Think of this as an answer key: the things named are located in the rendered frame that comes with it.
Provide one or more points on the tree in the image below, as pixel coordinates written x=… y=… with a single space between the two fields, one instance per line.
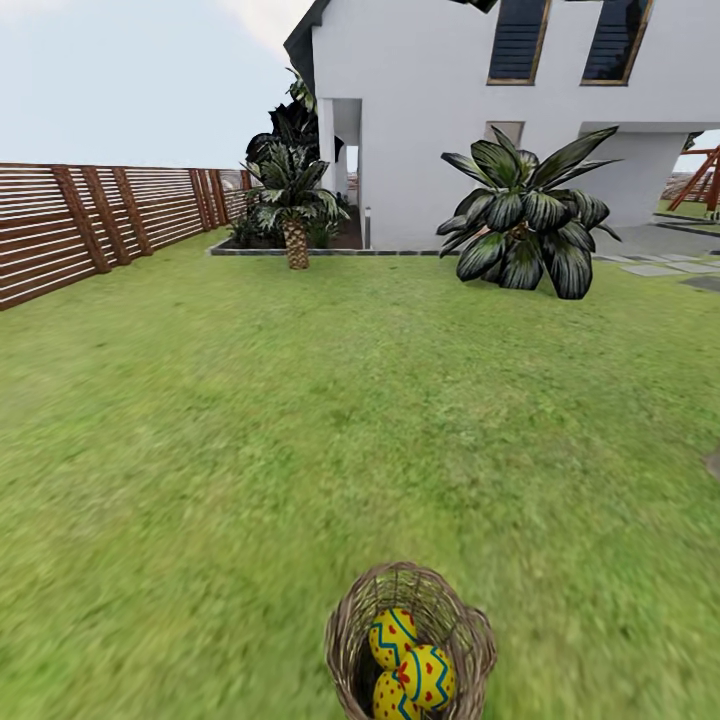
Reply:
x=690 y=141
x=712 y=460
x=301 y=93

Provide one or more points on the wicker basket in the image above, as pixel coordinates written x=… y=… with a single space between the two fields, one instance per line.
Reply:
x=349 y=641

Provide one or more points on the easter egg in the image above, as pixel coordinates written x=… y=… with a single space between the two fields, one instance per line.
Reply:
x=392 y=632
x=427 y=677
x=387 y=699

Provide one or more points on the fixed window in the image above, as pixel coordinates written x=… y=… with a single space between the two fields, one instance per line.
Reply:
x=511 y=129

